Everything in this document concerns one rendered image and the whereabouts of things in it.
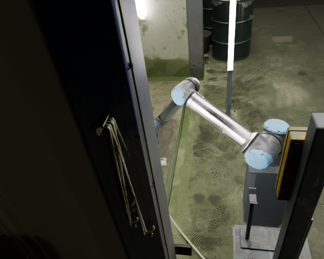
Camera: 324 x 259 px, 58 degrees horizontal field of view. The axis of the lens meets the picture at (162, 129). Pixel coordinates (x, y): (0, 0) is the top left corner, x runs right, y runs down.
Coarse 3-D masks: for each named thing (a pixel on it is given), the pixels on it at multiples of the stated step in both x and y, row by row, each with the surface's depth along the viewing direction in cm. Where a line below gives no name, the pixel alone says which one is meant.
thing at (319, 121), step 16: (320, 128) 64; (304, 144) 73; (320, 144) 67; (304, 160) 73; (320, 160) 70; (304, 176) 74; (320, 176) 73; (304, 192) 78; (320, 192) 77; (288, 208) 89; (304, 208) 82; (288, 224) 89; (304, 224) 87; (288, 240) 94; (288, 256) 100
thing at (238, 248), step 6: (252, 228) 139; (258, 228) 139; (264, 228) 139; (270, 228) 138; (276, 228) 138; (240, 240) 135; (240, 246) 133; (240, 252) 131; (246, 252) 131; (252, 252) 131; (258, 252) 130; (264, 252) 130; (270, 252) 130; (306, 252) 128; (240, 258) 129; (246, 258) 129; (252, 258) 128; (258, 258) 128; (264, 258) 128; (270, 258) 128; (306, 258) 126
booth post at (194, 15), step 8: (192, 0) 334; (200, 0) 332; (192, 8) 340; (200, 8) 338; (192, 16) 346; (200, 16) 344; (192, 24) 352; (200, 24) 350; (192, 32) 358; (200, 32) 357; (192, 40) 364; (200, 40) 363; (192, 48) 371; (200, 48) 370; (192, 56) 378; (200, 56) 376; (192, 64) 386; (200, 64) 384; (192, 72) 394; (200, 72) 392; (200, 80) 399
